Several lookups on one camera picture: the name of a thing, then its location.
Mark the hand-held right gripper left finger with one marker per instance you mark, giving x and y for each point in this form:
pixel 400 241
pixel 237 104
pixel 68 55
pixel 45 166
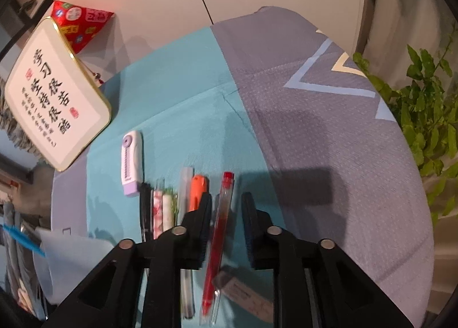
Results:
pixel 205 222

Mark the green leafy plant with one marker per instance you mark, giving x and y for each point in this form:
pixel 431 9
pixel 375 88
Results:
pixel 418 99

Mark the white tube with grey cap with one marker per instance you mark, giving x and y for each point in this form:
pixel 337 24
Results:
pixel 247 295

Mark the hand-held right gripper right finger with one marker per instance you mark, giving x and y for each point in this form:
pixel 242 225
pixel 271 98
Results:
pixel 248 222

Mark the red printed pouch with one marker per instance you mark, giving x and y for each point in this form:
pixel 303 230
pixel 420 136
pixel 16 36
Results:
pixel 84 20

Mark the purple white correction tape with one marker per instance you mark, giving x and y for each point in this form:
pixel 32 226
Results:
pixel 131 160

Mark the orange highlighter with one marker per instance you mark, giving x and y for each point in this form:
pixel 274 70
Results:
pixel 198 188

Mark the stack of papers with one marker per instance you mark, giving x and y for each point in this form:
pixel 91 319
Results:
pixel 18 127

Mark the pink floral pen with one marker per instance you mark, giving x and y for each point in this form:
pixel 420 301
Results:
pixel 157 210

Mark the hanging grey clothes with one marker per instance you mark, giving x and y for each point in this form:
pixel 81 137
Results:
pixel 18 278

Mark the gold framed calligraphy plaque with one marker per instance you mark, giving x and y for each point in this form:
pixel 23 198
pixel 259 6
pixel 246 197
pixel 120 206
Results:
pixel 53 92

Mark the clear pen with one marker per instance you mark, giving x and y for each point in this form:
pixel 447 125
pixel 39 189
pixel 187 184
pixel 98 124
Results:
pixel 185 185

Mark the black pen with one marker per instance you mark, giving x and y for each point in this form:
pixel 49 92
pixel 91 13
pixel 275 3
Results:
pixel 145 206

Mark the red gel pen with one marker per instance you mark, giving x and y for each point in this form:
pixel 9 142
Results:
pixel 218 227

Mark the green floral pen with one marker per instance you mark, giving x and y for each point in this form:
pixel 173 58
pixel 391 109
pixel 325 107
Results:
pixel 167 210

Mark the teal and grey printed cloth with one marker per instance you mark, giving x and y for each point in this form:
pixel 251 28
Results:
pixel 304 134

